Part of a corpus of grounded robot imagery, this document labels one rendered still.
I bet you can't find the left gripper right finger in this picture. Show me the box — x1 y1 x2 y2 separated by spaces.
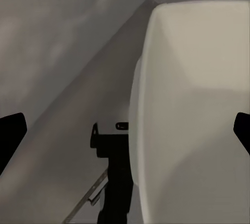
233 112 250 154

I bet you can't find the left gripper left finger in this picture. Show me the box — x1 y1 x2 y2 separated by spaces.
0 113 27 175

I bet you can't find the bowl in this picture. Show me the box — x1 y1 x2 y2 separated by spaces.
136 0 250 224

